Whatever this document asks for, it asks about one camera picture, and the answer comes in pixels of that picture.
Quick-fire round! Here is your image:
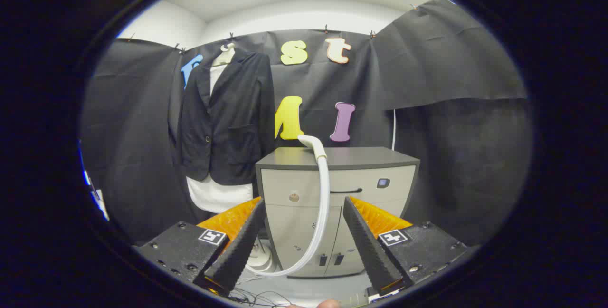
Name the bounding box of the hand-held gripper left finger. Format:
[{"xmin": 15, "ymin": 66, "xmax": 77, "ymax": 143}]
[{"xmin": 133, "ymin": 197, "xmax": 266, "ymax": 297}]

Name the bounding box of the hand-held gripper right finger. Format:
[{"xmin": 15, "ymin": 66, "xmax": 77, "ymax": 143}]
[{"xmin": 343, "ymin": 196, "xmax": 471, "ymax": 299}]

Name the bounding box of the white and blue object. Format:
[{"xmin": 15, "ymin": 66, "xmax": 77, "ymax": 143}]
[{"xmin": 78, "ymin": 142, "xmax": 111, "ymax": 222}]

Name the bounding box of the row of black cloth clips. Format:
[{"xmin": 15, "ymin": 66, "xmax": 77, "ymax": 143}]
[{"xmin": 127, "ymin": 4, "xmax": 421, "ymax": 54}]

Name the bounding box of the grey cabinet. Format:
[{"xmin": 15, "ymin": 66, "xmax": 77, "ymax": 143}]
[{"xmin": 256, "ymin": 146, "xmax": 421, "ymax": 279}]

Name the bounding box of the tangle of thin black cables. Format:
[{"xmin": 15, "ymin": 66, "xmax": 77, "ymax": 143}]
[{"xmin": 228, "ymin": 284, "xmax": 295, "ymax": 308}]

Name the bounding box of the black backdrop cloth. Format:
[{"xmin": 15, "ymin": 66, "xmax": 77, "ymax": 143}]
[{"xmin": 80, "ymin": 0, "xmax": 535, "ymax": 247}]

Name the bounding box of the black suit jacket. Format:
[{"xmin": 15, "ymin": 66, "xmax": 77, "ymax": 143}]
[{"xmin": 177, "ymin": 50, "xmax": 276, "ymax": 186}]

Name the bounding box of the white garment steamer wand with hose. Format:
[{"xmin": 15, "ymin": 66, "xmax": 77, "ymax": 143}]
[{"xmin": 245, "ymin": 135, "xmax": 332, "ymax": 279}]

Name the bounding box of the white garment steamer base with poles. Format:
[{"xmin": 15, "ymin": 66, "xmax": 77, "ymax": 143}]
[{"xmin": 246, "ymin": 238, "xmax": 278, "ymax": 273}]

